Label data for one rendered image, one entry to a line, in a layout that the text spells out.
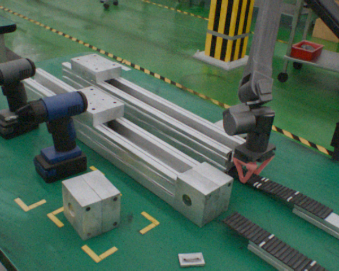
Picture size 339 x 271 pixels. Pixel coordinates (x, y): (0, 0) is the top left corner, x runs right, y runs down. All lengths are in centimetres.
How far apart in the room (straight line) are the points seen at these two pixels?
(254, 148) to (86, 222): 45
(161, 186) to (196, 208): 12
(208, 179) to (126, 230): 22
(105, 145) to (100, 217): 30
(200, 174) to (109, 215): 23
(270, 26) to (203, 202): 51
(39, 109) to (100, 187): 23
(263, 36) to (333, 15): 28
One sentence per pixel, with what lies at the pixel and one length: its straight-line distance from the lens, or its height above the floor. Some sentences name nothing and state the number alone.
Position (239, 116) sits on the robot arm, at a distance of 98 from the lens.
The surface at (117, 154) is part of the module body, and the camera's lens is 110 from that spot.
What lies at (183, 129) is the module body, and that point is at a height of 86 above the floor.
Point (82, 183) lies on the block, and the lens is 91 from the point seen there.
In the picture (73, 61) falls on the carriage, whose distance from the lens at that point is 153.
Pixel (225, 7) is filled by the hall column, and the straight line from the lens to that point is 424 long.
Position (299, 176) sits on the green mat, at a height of 78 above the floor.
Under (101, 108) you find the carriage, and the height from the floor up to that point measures 90.
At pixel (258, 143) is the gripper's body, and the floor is 92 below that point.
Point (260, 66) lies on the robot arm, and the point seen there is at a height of 108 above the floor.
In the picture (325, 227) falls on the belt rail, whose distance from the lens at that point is 104.
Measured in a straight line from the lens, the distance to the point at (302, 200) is 106.
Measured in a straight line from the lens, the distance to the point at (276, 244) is 91.
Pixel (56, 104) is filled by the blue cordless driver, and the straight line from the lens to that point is 100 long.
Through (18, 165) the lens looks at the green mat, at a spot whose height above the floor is 78.
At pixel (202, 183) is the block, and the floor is 87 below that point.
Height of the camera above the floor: 142
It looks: 30 degrees down
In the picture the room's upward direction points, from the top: 5 degrees clockwise
